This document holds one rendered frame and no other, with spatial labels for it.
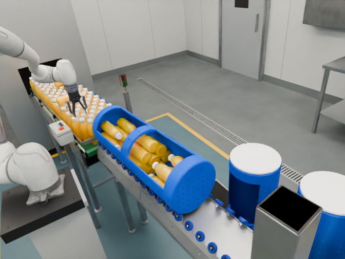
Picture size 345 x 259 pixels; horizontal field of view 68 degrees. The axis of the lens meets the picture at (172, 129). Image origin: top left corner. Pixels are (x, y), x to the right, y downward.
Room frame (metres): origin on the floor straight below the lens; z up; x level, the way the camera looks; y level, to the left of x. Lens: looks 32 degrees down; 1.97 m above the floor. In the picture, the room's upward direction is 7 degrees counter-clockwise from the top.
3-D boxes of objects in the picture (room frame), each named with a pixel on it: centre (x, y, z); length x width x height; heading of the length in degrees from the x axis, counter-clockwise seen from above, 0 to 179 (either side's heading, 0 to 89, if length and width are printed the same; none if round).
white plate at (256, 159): (1.12, -0.45, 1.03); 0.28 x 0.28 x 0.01
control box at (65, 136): (1.63, 0.81, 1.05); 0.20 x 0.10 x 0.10; 35
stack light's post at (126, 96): (2.15, 0.38, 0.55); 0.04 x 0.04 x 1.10; 35
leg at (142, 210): (1.61, 0.36, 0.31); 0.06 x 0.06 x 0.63; 35
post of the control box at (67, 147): (1.63, 0.81, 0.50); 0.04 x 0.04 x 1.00; 35
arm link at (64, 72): (1.71, 0.68, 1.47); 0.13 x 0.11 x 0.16; 81
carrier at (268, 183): (1.12, -0.45, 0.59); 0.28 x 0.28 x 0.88
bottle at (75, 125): (1.74, 0.73, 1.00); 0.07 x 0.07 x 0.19
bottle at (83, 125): (1.71, 0.66, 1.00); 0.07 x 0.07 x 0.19
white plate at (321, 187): (0.82, -0.71, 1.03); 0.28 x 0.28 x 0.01
